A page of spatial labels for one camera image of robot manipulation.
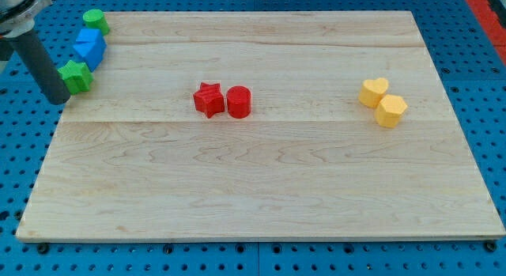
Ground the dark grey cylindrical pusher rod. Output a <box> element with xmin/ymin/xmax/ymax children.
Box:
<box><xmin>8</xmin><ymin>29</ymin><xmax>70</xmax><ymax>105</ymax></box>

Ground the green star block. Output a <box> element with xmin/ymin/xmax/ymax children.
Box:
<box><xmin>58</xmin><ymin>60</ymin><xmax>93</xmax><ymax>95</ymax></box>

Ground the red star block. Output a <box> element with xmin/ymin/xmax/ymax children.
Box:
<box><xmin>193</xmin><ymin>82</ymin><xmax>225</xmax><ymax>119</ymax></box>

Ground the blue cube block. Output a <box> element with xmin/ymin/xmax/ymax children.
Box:
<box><xmin>74</xmin><ymin>28</ymin><xmax>107</xmax><ymax>57</ymax></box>

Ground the blue triangle block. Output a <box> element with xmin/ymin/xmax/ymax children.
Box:
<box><xmin>73</xmin><ymin>42</ymin><xmax>107</xmax><ymax>72</ymax></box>

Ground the green cylinder block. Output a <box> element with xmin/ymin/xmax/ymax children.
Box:
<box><xmin>82</xmin><ymin>9</ymin><xmax>110</xmax><ymax>36</ymax></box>

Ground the wooden board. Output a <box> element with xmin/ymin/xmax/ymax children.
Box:
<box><xmin>16</xmin><ymin>11</ymin><xmax>505</xmax><ymax>243</ymax></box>

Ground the red cylinder block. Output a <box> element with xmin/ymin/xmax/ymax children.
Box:
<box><xmin>226</xmin><ymin>85</ymin><xmax>251</xmax><ymax>119</ymax></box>

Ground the yellow heart block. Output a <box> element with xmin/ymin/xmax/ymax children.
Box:
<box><xmin>358</xmin><ymin>78</ymin><xmax>389</xmax><ymax>108</ymax></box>

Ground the yellow hexagon block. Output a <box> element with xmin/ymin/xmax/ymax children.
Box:
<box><xmin>374</xmin><ymin>94</ymin><xmax>408</xmax><ymax>128</ymax></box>

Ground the red and black edge strip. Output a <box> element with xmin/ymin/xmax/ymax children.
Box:
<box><xmin>465</xmin><ymin>0</ymin><xmax>505</xmax><ymax>63</ymax></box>

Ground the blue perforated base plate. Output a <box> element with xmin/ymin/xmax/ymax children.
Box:
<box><xmin>1</xmin><ymin>0</ymin><xmax>505</xmax><ymax>275</ymax></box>

